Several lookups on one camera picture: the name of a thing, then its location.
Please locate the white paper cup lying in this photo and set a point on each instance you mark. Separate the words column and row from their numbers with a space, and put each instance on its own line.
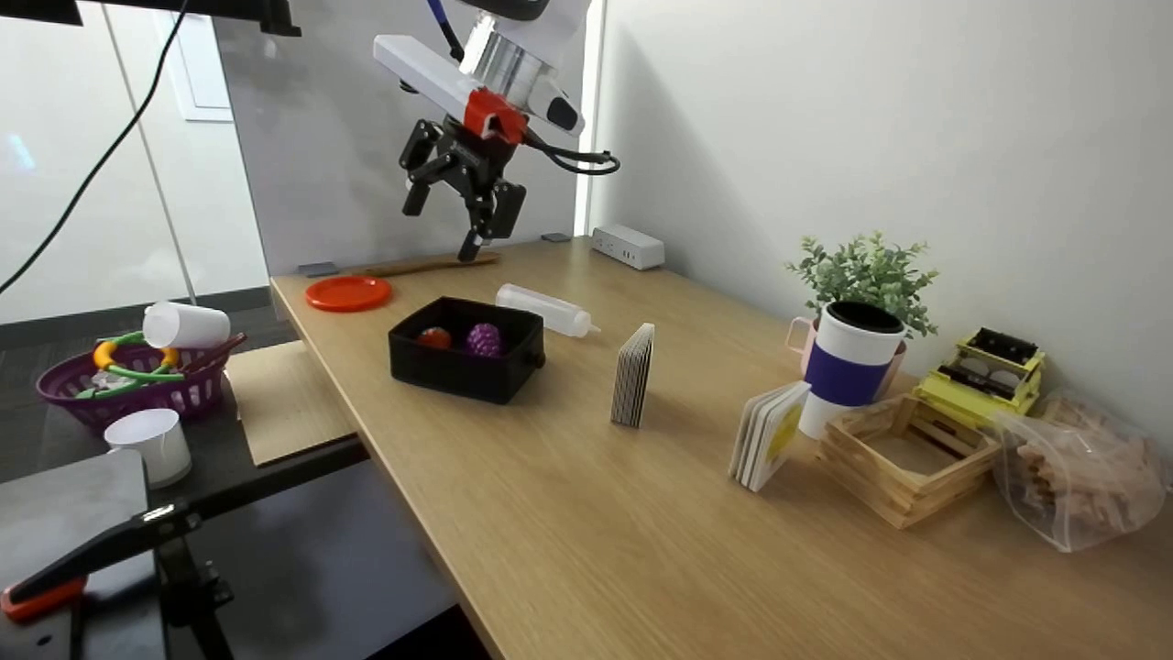
column 169, row 326

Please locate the white power strip box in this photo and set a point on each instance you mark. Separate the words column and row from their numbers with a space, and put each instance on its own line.
column 628, row 247

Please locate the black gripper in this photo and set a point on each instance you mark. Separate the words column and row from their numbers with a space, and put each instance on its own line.
column 441, row 152

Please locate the white cup blue sleeve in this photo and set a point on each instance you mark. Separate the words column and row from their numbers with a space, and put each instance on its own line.
column 848, row 361

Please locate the wooden slat crate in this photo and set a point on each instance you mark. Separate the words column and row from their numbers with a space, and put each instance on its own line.
column 908, row 461

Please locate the yellow toy machine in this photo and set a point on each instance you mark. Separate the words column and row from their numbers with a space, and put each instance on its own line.
column 984, row 379

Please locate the clear container wooden pieces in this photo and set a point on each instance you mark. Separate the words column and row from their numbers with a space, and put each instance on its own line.
column 1075, row 475

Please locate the red round plate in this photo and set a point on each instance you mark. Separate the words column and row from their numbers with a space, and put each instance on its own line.
column 351, row 296

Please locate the stack of picture cards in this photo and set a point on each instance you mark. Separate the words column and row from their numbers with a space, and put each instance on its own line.
column 764, row 434

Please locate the red toy strawberry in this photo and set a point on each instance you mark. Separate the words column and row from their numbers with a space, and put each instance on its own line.
column 435, row 339

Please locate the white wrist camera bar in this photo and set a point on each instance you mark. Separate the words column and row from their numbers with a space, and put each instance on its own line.
column 423, row 73

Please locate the clear squeeze bottle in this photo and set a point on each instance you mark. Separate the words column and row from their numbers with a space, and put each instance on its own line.
column 561, row 316

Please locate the black rectangular box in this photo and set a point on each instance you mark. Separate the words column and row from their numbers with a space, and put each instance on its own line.
column 460, row 371

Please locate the green potted plant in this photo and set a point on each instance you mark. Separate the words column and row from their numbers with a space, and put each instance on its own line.
column 875, row 273

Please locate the purple toy grapes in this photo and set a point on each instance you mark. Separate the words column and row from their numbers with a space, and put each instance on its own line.
column 485, row 339

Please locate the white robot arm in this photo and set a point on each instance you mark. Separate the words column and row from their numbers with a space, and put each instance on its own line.
column 488, row 97

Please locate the black tripod camera stand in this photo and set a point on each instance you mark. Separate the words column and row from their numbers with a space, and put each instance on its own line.
column 71, row 524

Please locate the purple plastic basket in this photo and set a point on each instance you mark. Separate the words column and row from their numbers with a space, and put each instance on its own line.
column 127, row 376

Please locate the white triangular card box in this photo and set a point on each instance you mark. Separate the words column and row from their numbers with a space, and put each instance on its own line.
column 631, row 376

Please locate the white paper cup standing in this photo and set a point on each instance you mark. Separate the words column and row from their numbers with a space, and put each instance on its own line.
column 157, row 434

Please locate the brown cardboard sheet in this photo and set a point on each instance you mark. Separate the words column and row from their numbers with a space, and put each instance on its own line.
column 285, row 400

